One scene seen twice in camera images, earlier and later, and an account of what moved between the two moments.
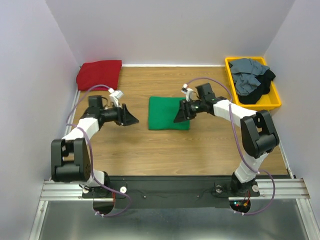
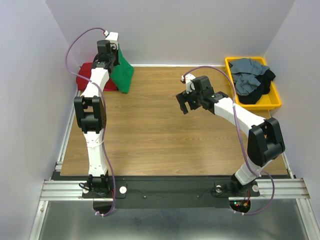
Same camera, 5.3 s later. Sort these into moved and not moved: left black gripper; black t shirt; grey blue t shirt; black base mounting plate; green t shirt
Moved: left black gripper; green t shirt
Not moved: grey blue t shirt; black base mounting plate; black t shirt
